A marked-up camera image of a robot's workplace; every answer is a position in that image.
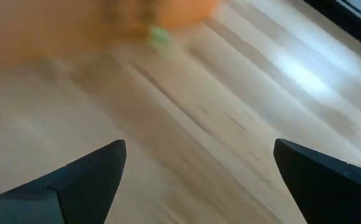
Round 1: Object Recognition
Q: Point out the small green translucent die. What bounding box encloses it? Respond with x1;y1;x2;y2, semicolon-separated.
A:
149;26;172;51

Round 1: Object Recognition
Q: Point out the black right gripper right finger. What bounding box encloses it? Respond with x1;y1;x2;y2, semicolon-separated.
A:
273;138;361;224

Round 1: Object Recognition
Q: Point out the black aluminium table frame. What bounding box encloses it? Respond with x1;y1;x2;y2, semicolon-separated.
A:
303;0;361;56

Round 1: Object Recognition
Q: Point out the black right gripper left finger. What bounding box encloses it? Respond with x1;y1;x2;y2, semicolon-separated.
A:
2;139;128;224

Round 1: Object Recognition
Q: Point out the orange translucent plastic tray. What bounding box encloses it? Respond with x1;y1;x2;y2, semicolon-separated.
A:
0;0;221;73

